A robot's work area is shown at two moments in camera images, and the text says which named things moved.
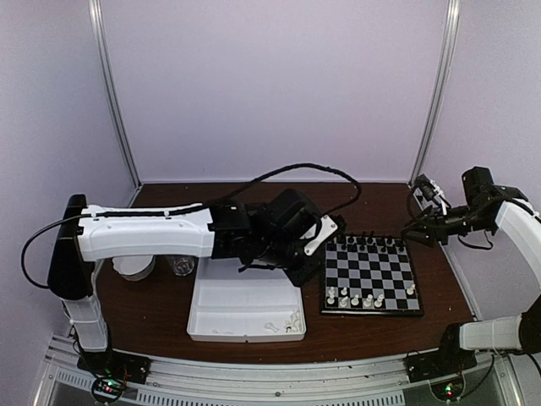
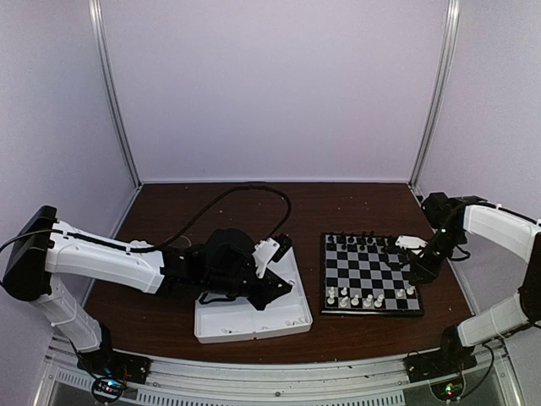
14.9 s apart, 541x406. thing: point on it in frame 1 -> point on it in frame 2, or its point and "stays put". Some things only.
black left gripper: x=300 y=277 -> x=262 y=297
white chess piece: x=379 y=301 stays put
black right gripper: x=435 y=227 -> x=423 y=268
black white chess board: x=368 y=276 stays put
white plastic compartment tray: x=259 y=304 stays put
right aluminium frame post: x=452 y=15 stays put
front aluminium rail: x=189 y=381 stays put
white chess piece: x=368 y=302 stays put
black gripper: x=428 y=193 -> x=409 y=242
